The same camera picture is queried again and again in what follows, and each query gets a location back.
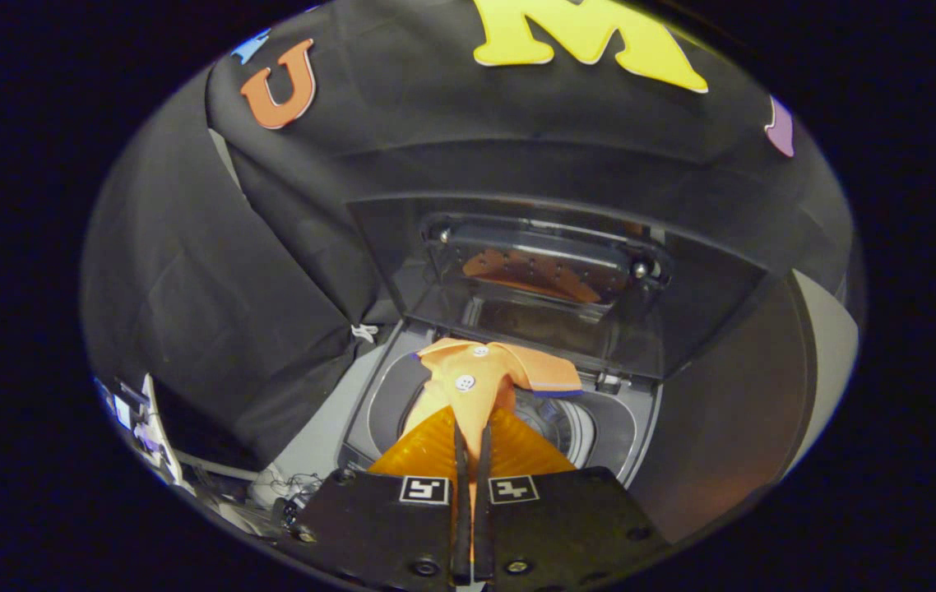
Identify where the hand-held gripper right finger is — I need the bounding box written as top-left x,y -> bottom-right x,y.
472,407 -> 670,585

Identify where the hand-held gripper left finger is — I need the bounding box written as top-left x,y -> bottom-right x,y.
291,405 -> 473,586

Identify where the yellow polo shirt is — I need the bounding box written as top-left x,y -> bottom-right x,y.
402,337 -> 584,494

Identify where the dark washing machine lid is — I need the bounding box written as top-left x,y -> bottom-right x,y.
346,193 -> 769,381

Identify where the grey cabinet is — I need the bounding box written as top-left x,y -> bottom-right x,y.
631,267 -> 860,543

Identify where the black backdrop cloth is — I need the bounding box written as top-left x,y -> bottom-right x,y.
77,0 -> 855,469

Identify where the tangle of black cables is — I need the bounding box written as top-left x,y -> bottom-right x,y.
250,465 -> 322,534

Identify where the white frame stand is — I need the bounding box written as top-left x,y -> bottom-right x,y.
139,374 -> 189,490

